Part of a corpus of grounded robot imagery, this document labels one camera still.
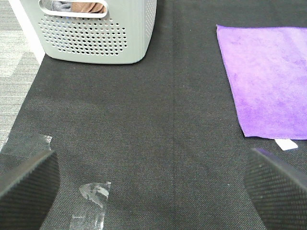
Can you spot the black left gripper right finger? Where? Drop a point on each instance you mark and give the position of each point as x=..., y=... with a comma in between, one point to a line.
x=277, y=190

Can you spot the purple microfiber towel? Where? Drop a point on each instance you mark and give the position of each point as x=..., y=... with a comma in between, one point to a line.
x=267, y=71

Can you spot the grey perforated laundry basket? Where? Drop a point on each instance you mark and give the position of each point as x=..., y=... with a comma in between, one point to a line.
x=120, y=35

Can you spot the clear tape piece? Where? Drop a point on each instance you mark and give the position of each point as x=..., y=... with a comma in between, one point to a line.
x=90, y=214

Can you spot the black fabric table mat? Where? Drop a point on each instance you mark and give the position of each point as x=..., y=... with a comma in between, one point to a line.
x=163, y=131

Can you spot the grey towel in basket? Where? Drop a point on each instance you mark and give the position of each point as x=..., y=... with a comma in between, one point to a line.
x=61, y=6

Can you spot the clear tape strip at edge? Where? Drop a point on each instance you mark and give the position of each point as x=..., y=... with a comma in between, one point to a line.
x=25, y=145

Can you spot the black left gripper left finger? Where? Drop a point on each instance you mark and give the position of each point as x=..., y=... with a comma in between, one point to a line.
x=28, y=191

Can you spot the brown towel in basket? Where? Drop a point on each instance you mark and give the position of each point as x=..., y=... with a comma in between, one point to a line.
x=88, y=7

